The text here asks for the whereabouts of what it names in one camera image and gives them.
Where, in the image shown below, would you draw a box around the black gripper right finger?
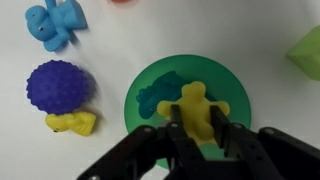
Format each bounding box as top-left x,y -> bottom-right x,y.
210,106 -> 283,180

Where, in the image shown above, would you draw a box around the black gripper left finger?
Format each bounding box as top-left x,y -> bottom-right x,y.
165,105 -> 207,180

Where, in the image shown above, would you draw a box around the yellow microbe shaped toy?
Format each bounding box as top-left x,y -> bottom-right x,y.
157,81 -> 230,145

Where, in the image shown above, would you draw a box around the dark blue toy in bowl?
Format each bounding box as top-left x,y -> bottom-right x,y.
135,70 -> 218,120

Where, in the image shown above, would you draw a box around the green bowl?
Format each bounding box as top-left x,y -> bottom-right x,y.
124,55 -> 252,132

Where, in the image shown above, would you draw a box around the yellow rubber duck toy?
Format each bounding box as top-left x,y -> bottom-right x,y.
45,112 -> 96,136

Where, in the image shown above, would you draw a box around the orange rubber toy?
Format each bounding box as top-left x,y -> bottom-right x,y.
110,0 -> 139,4

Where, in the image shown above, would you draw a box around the light blue rubber toy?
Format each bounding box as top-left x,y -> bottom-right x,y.
25,0 -> 87,52

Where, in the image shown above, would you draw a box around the light green foam cube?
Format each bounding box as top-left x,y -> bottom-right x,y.
286,26 -> 320,81

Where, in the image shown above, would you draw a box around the purple spiky ball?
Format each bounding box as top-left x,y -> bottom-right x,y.
26,60 -> 93,115

